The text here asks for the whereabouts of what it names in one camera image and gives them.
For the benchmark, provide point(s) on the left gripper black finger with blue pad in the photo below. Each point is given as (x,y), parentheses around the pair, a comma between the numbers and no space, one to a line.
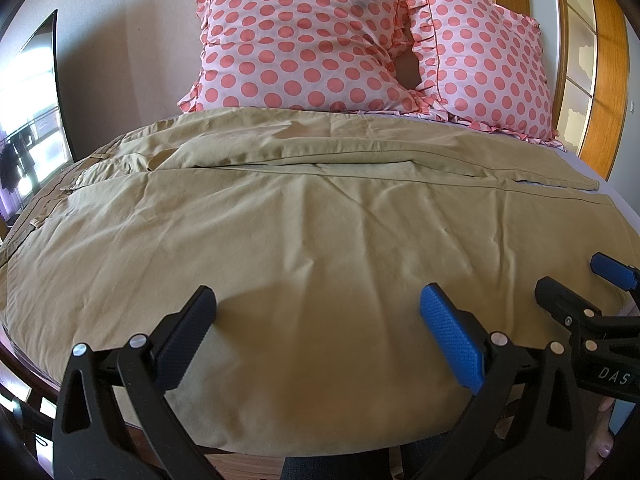
(90,436)
(524,419)

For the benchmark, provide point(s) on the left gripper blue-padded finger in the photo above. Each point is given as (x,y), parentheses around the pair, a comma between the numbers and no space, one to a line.
(617,273)

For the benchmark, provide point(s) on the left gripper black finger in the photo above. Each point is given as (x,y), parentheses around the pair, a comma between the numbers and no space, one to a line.
(568,308)

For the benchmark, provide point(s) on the khaki pants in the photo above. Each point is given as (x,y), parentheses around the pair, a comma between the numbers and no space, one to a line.
(317,233)

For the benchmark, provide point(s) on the person's hand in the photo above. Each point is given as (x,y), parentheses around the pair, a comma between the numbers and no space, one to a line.
(600,442)

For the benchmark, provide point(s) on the lavender bed sheet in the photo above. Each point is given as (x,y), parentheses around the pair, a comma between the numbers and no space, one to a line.
(604,188)

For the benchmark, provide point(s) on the right pink polka-dot pillow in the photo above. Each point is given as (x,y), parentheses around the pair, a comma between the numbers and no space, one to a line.
(480,66)

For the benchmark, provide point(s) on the pink polka-dot pillow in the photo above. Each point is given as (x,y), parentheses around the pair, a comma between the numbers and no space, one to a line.
(327,55)
(480,66)

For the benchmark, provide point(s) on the left pink polka-dot pillow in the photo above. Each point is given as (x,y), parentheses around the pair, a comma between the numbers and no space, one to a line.
(327,55)

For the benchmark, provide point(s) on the window with dark frame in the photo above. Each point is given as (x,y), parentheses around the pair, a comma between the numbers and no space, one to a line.
(34,145)

